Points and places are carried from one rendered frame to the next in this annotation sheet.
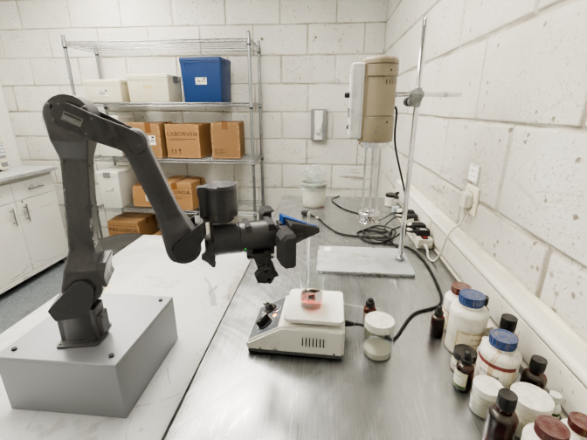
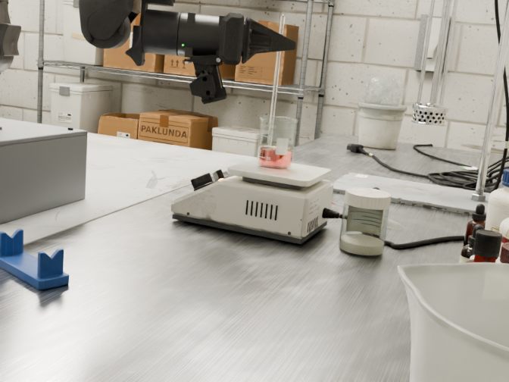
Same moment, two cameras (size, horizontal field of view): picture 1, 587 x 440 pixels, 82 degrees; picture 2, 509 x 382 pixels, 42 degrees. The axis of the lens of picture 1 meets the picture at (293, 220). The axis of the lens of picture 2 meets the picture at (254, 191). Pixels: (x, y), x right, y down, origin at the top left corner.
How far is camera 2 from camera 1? 0.43 m
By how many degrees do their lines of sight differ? 15
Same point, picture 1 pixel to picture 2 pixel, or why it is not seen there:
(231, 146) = (270, 63)
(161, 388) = (42, 220)
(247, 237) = (187, 27)
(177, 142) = not seen: hidden behind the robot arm
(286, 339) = (224, 201)
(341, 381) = (285, 256)
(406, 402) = (368, 283)
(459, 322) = (494, 212)
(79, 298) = not seen: outside the picture
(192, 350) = (98, 208)
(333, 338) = (290, 204)
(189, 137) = not seen: hidden behind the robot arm
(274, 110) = (356, 13)
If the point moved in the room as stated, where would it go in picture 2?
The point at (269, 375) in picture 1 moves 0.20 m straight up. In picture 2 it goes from (188, 237) to (198, 83)
